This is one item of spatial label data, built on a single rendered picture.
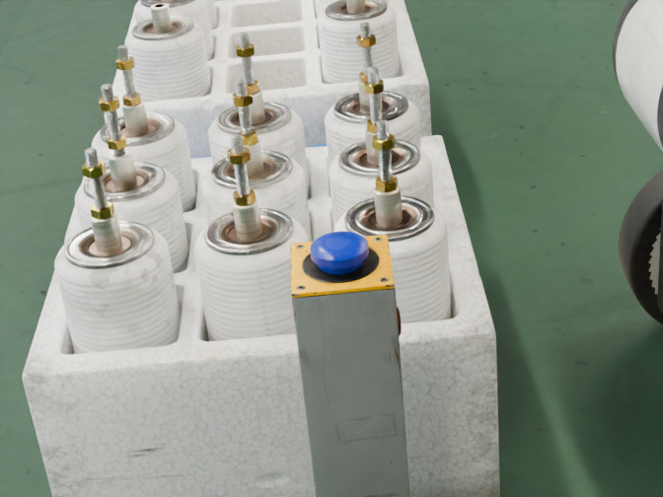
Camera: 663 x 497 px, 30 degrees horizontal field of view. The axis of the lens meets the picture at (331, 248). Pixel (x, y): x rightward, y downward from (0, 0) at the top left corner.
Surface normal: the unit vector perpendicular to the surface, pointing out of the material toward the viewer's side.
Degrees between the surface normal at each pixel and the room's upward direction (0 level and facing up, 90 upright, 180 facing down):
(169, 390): 90
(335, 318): 90
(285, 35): 90
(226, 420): 90
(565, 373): 0
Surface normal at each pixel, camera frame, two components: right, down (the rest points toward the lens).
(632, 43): -0.98, -0.15
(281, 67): 0.04, 0.49
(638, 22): -0.91, -0.33
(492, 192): -0.09, -0.86
